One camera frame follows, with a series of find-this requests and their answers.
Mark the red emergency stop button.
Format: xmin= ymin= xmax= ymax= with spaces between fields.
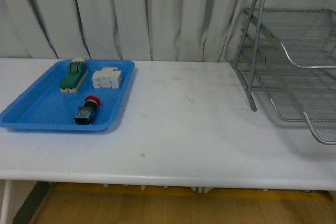
xmin=73 ymin=95 xmax=101 ymax=125

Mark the white circuit breaker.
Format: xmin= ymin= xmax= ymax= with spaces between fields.
xmin=91 ymin=67 xmax=123 ymax=89

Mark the white curtain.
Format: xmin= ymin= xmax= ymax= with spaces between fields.
xmin=1 ymin=0 xmax=251 ymax=62

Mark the green terminal block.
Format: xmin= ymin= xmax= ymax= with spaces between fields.
xmin=59 ymin=58 xmax=89 ymax=93

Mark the blue plastic tray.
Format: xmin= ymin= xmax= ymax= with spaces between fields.
xmin=1 ymin=60 xmax=135 ymax=132

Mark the silver wire mesh rack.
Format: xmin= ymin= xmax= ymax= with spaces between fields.
xmin=230 ymin=0 xmax=335 ymax=145

